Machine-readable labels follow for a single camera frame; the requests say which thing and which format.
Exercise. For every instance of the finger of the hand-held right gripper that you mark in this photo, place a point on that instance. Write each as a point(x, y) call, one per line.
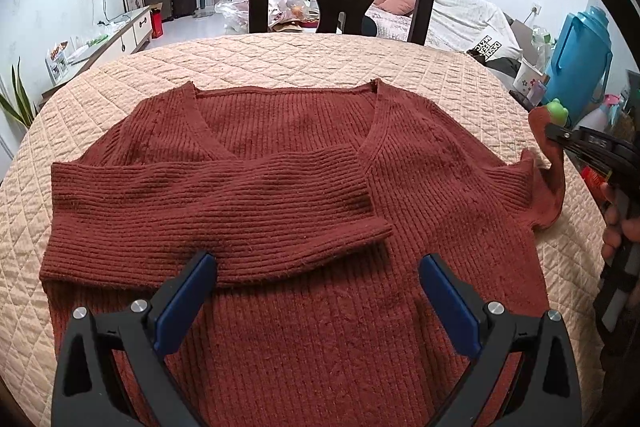
point(585, 140)

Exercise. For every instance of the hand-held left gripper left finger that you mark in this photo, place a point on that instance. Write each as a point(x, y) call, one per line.
point(182, 307)

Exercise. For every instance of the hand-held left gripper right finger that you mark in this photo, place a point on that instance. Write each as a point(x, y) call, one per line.
point(447, 307)

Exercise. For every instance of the rust red knit sweater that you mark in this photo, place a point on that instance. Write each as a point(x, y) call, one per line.
point(300, 157)

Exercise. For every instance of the person's right hand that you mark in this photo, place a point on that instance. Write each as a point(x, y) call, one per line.
point(617, 232)

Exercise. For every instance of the green frog toy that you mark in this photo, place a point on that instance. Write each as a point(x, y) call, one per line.
point(556, 111)

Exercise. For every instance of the blue thermos jug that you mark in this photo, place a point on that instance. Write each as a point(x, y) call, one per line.
point(575, 57)

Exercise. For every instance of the white flowered paper cup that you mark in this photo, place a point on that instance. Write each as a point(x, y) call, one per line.
point(527, 78)

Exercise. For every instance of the white printed shirt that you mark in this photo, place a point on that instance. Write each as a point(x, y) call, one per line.
point(475, 22)

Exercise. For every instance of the bed with pale cover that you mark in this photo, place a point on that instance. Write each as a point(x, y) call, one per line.
point(395, 27)

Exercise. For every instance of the green potted plant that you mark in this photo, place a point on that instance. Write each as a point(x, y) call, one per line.
point(20, 99)

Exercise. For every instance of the colourful printed box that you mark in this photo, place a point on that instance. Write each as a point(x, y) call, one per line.
point(57, 63)

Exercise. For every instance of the beige quilted table cover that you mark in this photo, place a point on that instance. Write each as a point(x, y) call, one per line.
point(300, 57)

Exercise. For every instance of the white low cabinet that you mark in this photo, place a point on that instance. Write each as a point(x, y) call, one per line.
point(132, 32)

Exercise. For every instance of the red bag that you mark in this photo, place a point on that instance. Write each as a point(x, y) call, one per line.
point(157, 23)

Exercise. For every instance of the clear plastic bag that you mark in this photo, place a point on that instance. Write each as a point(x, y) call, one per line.
point(232, 14)

